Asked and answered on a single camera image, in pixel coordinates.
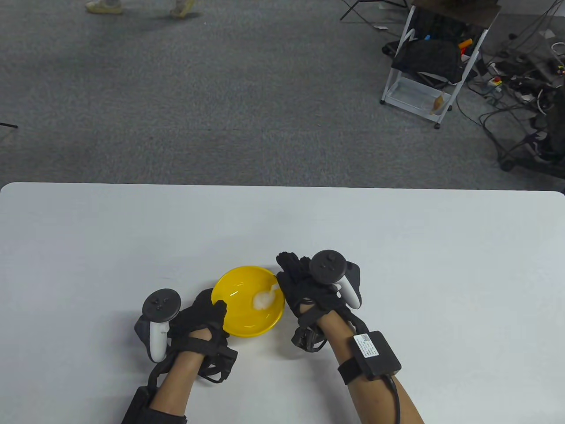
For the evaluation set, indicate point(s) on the person's right hand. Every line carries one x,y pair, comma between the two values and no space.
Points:
300,291

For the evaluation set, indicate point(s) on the person's left hand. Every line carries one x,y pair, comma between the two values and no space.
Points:
196,320

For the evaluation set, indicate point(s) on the yellow bowl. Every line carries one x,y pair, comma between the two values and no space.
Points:
240,309

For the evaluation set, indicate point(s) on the black forearm pack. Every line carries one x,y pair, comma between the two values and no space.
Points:
134,406

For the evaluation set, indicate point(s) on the person's right forearm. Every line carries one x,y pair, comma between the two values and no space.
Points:
375,397

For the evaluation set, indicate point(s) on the black and white controller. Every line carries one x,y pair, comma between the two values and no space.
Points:
329,265
161,304

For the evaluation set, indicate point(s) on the black sensor box white label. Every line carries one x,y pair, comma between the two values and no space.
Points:
377,355

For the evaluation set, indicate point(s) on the white rolling cart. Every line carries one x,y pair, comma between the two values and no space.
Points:
410,95

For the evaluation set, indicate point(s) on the amber bottle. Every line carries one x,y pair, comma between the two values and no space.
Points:
438,104

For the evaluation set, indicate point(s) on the black wheeled stand base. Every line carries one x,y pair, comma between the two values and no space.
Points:
507,165

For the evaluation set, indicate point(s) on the black bag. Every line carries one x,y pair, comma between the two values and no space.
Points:
428,59

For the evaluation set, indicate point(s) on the black stand foot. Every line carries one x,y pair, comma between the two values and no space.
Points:
8,125

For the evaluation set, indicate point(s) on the black folding stand legs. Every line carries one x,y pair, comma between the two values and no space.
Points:
347,12

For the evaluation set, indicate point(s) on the white box with red button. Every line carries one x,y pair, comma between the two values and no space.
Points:
496,80

